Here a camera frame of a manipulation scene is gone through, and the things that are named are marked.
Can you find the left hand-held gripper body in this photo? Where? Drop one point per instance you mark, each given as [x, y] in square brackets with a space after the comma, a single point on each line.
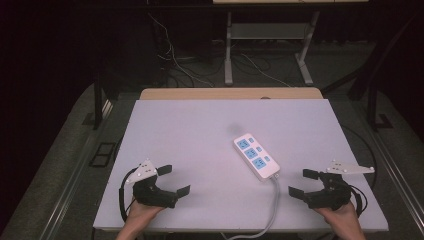
[150, 195]

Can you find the person's left hand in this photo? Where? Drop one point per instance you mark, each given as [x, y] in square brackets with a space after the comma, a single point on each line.
[141, 215]

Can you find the person's right hand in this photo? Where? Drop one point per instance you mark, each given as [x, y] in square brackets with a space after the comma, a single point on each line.
[343, 218]

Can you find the white power strip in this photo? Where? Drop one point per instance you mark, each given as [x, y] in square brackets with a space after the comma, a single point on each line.
[256, 156]

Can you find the white table board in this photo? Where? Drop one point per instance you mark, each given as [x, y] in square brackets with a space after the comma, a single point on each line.
[206, 140]

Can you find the black metal stand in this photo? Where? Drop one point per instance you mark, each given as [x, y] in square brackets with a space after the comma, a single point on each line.
[372, 106]
[97, 106]

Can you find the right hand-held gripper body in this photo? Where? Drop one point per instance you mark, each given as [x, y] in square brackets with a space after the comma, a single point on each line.
[330, 195]

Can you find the grey metal desk frame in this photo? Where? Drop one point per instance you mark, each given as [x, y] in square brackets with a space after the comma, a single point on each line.
[266, 31]

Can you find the wooden table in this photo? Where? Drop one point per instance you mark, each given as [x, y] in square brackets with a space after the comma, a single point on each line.
[230, 93]

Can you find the black floor frame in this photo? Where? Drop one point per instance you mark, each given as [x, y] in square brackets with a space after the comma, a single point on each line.
[102, 154]

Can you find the aluminium floor rail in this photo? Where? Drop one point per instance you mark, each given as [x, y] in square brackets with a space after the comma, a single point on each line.
[396, 173]
[71, 186]

